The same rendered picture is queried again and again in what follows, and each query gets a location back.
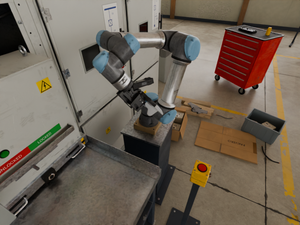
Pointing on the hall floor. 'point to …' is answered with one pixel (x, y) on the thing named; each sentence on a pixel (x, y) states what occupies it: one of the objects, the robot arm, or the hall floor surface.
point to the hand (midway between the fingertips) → (155, 110)
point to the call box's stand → (176, 218)
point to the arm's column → (151, 153)
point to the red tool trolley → (246, 55)
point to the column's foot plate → (164, 185)
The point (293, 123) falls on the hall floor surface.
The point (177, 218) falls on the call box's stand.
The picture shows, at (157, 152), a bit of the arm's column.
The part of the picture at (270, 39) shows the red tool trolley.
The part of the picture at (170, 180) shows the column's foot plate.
